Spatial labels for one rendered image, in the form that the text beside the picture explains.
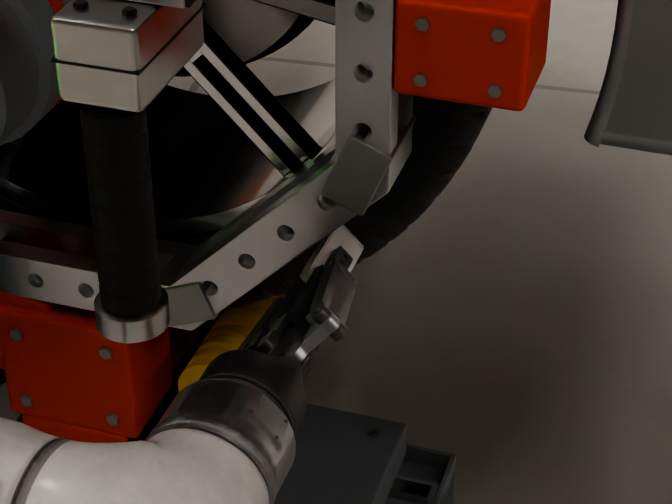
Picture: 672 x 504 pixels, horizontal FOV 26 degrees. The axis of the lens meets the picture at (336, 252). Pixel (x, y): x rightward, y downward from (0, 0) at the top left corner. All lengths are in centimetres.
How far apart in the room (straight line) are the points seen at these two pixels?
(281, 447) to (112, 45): 30
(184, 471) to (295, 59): 205
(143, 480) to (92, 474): 3
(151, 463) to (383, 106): 29
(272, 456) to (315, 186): 21
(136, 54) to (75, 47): 3
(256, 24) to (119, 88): 46
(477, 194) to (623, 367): 49
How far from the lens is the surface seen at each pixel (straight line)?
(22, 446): 90
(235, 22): 123
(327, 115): 125
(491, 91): 95
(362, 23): 96
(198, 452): 88
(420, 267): 224
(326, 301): 101
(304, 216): 105
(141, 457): 87
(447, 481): 163
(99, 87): 78
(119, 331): 86
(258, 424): 92
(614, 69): 104
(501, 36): 94
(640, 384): 206
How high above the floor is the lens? 127
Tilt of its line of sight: 34 degrees down
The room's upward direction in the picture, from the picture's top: straight up
